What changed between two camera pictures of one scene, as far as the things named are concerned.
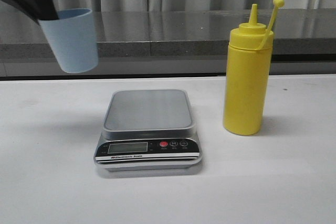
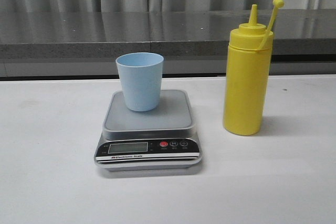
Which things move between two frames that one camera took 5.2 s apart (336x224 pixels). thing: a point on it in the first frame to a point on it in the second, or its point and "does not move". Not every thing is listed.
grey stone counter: [177, 43] does not move
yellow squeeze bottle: [247, 73] does not move
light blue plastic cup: [73, 37] to [141, 74]
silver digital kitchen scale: [148, 130] does not move
